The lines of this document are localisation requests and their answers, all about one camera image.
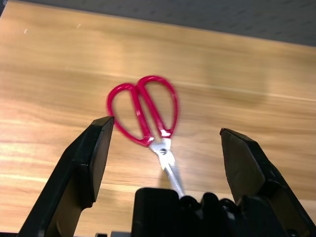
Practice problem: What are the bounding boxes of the red handled scissors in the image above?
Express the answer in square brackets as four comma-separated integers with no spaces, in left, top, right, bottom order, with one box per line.
[106,75,185,198]

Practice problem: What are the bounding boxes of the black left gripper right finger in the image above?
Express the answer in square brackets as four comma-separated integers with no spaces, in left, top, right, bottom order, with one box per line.
[219,127,312,237]

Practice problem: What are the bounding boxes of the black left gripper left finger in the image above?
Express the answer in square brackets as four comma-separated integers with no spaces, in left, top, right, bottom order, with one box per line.
[17,116,115,237]

